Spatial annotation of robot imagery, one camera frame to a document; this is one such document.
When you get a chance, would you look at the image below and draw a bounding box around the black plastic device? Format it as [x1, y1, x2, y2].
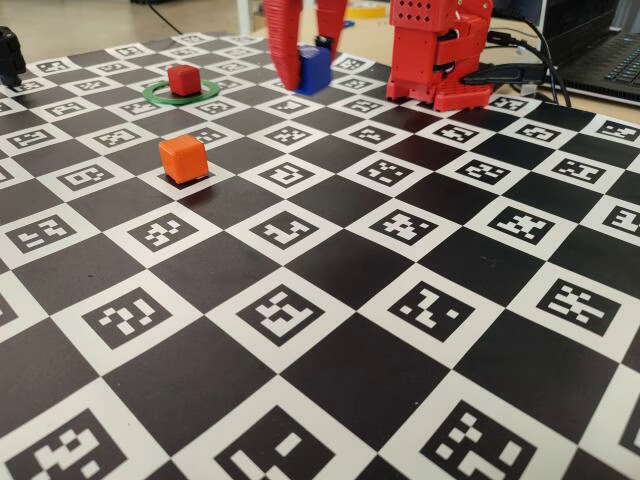
[0, 25, 27, 92]

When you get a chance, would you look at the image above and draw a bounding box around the yellow tape roll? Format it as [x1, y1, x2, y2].
[346, 3, 387, 20]

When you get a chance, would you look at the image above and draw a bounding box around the red robot arm with base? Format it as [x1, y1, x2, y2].
[385, 0, 495, 113]

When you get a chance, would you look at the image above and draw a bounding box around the black laptop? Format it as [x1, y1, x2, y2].
[542, 0, 640, 101]

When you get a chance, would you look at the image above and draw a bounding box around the blue cube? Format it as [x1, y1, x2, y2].
[294, 43, 333, 96]

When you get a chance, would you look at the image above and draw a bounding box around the orange cube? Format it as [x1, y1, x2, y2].
[158, 133, 209, 185]

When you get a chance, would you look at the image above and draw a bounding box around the green ring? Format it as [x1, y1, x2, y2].
[142, 78, 221, 106]

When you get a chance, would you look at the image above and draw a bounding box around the thin black cable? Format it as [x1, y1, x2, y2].
[487, 12, 574, 107]

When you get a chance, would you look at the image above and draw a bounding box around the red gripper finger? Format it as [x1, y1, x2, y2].
[262, 0, 304, 92]
[314, 0, 349, 59]

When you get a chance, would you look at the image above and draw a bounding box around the thick black cable plug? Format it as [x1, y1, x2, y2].
[462, 63, 544, 86]

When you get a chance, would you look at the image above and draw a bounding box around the black white marker checkerboard mat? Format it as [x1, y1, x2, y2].
[0, 30, 640, 480]

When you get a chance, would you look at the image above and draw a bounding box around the red cube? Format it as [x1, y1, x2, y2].
[167, 64, 202, 97]

